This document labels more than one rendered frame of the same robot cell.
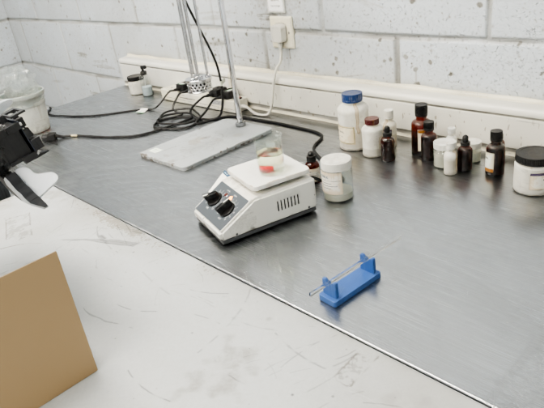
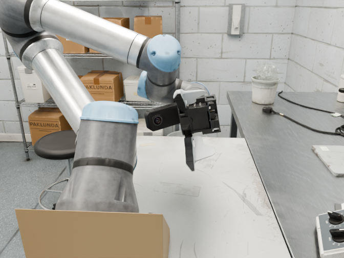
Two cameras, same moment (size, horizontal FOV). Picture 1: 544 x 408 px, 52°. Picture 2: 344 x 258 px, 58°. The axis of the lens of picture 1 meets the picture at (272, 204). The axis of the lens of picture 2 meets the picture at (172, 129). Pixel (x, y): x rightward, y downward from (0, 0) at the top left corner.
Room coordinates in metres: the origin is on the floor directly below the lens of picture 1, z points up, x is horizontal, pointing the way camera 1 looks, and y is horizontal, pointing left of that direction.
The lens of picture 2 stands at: (0.31, -0.02, 1.38)
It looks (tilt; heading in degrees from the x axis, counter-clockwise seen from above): 22 degrees down; 44
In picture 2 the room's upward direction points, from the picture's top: straight up
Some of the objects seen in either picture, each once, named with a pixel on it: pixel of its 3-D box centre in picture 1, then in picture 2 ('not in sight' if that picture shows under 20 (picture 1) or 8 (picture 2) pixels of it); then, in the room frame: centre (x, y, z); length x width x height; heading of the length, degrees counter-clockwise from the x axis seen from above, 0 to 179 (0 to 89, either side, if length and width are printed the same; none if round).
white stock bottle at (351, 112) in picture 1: (353, 119); not in sight; (1.24, -0.21, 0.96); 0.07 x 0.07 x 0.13
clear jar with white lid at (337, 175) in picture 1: (337, 177); not in sight; (0.99, -0.13, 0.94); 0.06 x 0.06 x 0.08
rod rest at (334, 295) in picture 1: (350, 278); not in sight; (0.68, -0.10, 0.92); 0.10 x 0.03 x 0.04; 127
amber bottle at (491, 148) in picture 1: (495, 151); not in sight; (0.99, -0.44, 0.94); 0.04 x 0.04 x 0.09
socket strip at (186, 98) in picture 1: (201, 97); not in sight; (1.80, 0.18, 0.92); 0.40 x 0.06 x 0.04; 41
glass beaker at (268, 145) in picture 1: (269, 153); not in sight; (0.95, -0.01, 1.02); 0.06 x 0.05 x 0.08; 17
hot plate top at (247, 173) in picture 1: (267, 170); not in sight; (0.97, 0.00, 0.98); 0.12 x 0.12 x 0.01; 25
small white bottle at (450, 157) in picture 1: (450, 158); not in sight; (1.02, -0.36, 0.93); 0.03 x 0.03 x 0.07
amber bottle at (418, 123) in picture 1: (421, 128); not in sight; (1.15, -0.35, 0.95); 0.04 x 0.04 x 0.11
